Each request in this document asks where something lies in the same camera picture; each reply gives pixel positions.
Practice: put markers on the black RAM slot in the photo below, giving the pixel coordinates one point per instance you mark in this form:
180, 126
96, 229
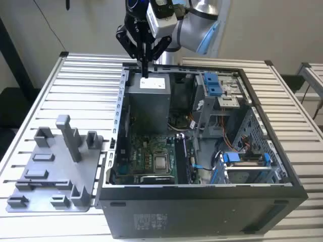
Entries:
183, 161
178, 161

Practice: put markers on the grey metal disk bay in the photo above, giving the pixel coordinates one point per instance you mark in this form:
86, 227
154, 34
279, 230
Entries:
218, 174

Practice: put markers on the green motherboard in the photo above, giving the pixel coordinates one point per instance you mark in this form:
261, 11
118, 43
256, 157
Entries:
141, 151

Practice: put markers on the grey power supply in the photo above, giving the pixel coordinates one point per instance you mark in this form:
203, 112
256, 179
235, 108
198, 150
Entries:
149, 111

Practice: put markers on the black graphics card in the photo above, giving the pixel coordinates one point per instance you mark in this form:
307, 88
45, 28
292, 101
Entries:
156, 179

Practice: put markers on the aluminium side table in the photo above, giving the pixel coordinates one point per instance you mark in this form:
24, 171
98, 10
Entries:
311, 75

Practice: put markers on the black PC case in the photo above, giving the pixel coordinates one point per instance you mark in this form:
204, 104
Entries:
176, 214

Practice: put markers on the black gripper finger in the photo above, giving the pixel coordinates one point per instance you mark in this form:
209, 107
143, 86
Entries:
128, 40
161, 46

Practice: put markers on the blue carrier disk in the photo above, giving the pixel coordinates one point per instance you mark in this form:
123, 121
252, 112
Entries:
230, 158

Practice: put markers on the grey plastic parts rack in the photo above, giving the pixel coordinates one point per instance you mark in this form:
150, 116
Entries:
63, 174

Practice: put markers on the blue plastic drive latch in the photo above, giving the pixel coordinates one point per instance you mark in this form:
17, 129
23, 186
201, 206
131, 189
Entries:
212, 83

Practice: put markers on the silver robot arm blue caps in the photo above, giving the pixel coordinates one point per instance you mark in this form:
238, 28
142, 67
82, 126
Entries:
191, 32

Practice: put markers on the blue RAM stick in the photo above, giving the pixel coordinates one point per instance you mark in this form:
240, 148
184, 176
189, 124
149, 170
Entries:
45, 184

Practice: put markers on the black slanted frame bar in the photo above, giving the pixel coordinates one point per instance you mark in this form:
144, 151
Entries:
15, 55

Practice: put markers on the black hanging stick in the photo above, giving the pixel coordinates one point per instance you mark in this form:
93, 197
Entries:
66, 5

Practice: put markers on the black table corner cap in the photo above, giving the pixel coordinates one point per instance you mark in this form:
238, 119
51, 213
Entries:
64, 53
269, 63

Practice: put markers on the silver CPU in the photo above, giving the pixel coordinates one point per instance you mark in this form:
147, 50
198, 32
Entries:
161, 164

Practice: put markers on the grey metal drive cage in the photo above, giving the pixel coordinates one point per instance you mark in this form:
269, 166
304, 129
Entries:
227, 102

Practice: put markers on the black box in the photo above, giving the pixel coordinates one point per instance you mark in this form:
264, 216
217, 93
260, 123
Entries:
292, 83

